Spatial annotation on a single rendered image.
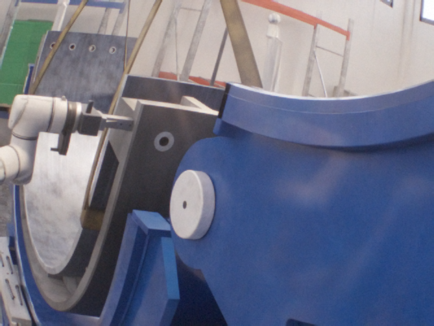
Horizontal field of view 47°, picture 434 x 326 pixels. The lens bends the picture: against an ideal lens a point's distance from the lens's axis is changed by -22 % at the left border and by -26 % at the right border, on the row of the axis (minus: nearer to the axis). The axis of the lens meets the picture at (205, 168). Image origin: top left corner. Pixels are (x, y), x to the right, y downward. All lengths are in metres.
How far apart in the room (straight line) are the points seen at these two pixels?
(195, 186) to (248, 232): 0.17
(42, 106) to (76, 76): 2.24
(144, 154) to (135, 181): 0.07
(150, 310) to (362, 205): 0.76
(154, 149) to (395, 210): 0.83
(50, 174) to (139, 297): 1.89
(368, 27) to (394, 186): 11.32
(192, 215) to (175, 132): 0.32
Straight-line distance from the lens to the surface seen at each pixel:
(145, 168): 1.49
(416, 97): 0.73
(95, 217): 1.76
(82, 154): 3.46
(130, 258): 1.47
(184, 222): 1.23
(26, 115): 1.35
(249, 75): 2.04
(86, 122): 1.36
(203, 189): 1.19
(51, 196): 3.22
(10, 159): 1.30
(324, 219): 0.91
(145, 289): 1.48
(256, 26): 10.33
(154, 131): 1.46
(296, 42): 10.82
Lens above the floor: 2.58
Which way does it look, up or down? 14 degrees down
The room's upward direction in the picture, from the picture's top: 15 degrees clockwise
